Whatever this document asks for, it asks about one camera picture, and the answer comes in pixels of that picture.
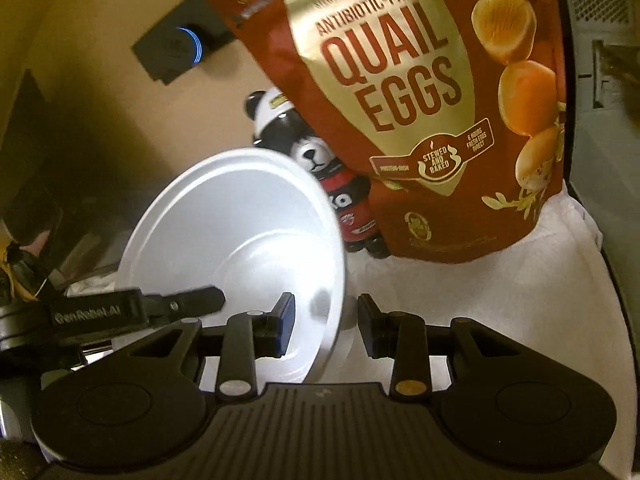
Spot black GenRobot strap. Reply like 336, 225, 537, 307
0, 284, 228, 356

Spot white round bowl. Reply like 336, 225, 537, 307
115, 148, 346, 384

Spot cluttered items at left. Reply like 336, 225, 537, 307
1, 219, 56, 306

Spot red quail eggs bag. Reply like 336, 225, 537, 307
207, 0, 566, 263

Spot panda figure cola bottle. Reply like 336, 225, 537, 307
244, 87, 390, 259

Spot black device with blue ring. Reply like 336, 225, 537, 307
131, 0, 234, 84

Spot white textured cloth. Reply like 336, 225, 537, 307
60, 179, 639, 480

